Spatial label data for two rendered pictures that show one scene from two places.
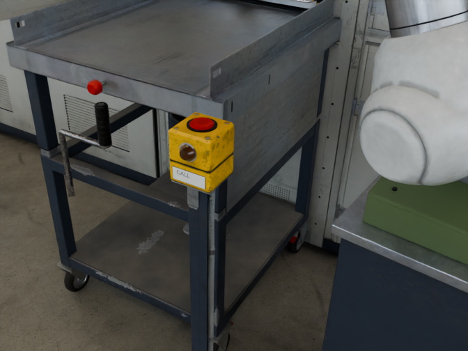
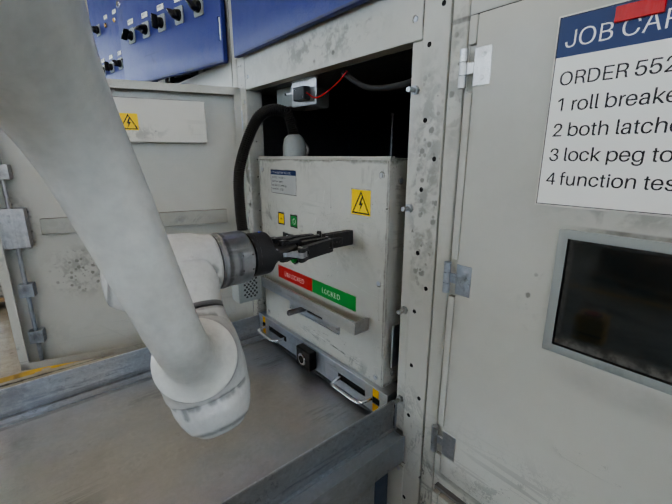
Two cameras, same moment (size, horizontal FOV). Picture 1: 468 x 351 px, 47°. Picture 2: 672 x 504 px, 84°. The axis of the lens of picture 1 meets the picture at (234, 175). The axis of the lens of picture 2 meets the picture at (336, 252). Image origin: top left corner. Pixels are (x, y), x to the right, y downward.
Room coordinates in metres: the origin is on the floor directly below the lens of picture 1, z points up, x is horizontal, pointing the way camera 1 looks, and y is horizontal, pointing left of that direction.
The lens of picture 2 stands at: (0.92, -0.41, 1.39)
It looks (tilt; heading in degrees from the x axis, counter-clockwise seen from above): 14 degrees down; 22
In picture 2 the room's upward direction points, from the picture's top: straight up
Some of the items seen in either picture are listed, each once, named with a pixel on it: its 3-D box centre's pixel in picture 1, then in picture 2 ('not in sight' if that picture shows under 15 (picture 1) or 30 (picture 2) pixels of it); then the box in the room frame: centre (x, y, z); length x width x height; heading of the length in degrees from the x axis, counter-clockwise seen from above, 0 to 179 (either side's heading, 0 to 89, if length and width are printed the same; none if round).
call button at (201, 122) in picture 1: (201, 126); not in sight; (0.77, 0.05, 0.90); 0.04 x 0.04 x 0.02
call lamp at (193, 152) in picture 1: (185, 154); not in sight; (0.73, 0.08, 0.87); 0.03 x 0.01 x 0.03; 61
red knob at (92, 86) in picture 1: (97, 86); not in sight; (1.10, 0.31, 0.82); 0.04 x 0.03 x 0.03; 151
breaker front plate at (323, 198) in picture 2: not in sight; (310, 260); (1.71, -0.03, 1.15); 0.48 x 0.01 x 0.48; 61
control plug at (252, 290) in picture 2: not in sight; (246, 269); (1.75, 0.19, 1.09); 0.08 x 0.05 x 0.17; 151
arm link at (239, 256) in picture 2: not in sight; (231, 258); (1.41, -0.02, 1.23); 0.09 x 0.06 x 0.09; 61
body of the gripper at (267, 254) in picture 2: not in sight; (270, 251); (1.48, -0.06, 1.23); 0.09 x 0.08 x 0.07; 151
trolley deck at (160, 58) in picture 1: (189, 40); (182, 440); (1.41, 0.13, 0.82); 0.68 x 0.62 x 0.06; 151
